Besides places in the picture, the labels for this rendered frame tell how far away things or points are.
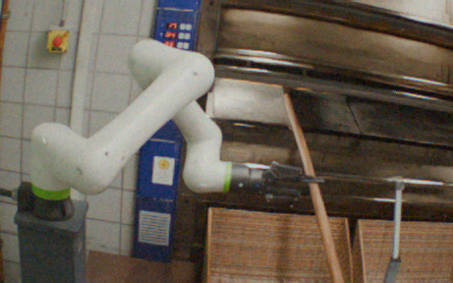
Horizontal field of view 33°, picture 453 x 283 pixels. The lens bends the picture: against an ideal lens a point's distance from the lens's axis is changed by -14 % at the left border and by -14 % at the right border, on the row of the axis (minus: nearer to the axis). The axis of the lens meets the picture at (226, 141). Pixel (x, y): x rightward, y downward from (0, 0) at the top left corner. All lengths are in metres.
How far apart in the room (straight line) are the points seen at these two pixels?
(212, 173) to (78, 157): 0.67
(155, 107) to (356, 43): 1.17
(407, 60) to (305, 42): 0.43
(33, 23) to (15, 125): 0.44
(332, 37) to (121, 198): 1.03
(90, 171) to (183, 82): 0.37
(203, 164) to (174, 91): 0.46
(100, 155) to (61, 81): 1.15
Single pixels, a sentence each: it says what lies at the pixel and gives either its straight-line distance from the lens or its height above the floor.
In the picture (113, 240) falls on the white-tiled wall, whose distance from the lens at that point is 3.38.
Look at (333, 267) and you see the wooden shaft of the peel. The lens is 2.16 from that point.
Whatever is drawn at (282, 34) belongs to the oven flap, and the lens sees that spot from 3.08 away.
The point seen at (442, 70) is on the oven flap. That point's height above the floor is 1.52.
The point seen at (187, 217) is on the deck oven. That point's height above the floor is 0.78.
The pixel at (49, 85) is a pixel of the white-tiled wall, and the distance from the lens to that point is 3.18.
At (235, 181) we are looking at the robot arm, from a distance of 2.60.
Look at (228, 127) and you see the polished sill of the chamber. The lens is 3.17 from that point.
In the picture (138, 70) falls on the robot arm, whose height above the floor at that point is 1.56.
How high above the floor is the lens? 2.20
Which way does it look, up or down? 20 degrees down
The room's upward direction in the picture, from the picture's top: 8 degrees clockwise
